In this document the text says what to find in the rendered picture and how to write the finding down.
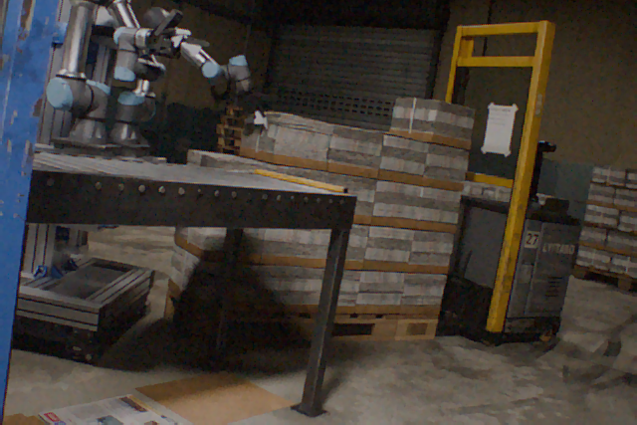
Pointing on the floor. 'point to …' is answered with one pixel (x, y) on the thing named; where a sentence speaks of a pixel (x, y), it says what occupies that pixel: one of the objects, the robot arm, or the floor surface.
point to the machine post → (22, 104)
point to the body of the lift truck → (483, 272)
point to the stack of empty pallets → (231, 128)
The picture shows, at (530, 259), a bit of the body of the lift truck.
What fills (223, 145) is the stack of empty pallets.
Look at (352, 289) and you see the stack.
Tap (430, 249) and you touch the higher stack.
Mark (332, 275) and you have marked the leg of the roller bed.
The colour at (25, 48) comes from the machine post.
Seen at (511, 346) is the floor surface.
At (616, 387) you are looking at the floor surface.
